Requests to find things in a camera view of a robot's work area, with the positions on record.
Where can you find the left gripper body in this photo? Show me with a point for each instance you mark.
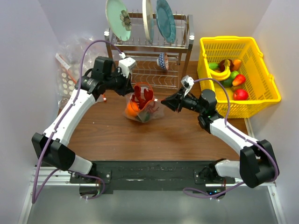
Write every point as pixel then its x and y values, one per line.
pixel 121 82

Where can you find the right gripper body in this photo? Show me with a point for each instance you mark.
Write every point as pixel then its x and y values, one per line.
pixel 190 102

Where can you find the red toy lobster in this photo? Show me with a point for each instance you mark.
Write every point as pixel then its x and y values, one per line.
pixel 144 97

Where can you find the toy orange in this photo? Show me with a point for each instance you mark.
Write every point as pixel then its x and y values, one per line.
pixel 132 109

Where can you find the clear zip bag orange zipper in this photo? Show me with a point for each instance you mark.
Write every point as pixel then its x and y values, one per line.
pixel 156 115

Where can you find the dark green toy avocado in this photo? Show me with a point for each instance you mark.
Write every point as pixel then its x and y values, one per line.
pixel 145 117

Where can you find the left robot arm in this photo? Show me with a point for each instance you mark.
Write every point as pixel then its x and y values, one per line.
pixel 51 146

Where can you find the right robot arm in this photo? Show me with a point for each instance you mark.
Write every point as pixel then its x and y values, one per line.
pixel 256 164

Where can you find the pile of clear zip bags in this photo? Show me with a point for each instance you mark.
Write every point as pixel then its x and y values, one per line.
pixel 68 58

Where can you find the metal dish rack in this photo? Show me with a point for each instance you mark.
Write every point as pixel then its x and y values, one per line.
pixel 146 54

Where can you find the blue patterned bowl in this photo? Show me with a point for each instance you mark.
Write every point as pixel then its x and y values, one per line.
pixel 162 61

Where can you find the green toy lime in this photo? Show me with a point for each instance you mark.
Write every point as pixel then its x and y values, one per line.
pixel 213 66

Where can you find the toy banana bunch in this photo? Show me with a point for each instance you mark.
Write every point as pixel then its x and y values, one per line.
pixel 220 76

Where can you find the red toy apple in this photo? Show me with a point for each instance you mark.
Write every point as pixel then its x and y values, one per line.
pixel 240 94

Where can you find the red yellow toy mango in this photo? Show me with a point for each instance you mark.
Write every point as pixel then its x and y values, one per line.
pixel 239 80

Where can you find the orange toy fruit back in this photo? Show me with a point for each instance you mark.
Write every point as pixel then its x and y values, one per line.
pixel 237 63

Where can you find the mint green floral plate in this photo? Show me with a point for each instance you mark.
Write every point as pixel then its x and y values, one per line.
pixel 118 19

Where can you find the teal blue plate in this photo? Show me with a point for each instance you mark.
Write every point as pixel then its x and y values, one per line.
pixel 165 21

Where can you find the beige rimmed plate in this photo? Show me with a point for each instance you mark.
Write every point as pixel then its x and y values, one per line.
pixel 148 20

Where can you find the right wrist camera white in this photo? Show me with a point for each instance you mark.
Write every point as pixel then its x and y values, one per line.
pixel 187 83

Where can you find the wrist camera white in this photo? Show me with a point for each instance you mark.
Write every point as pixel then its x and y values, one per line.
pixel 126 64
pixel 187 83

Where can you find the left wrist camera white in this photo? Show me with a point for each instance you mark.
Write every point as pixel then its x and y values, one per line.
pixel 126 64

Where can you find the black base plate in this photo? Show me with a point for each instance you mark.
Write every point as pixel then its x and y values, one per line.
pixel 111 176

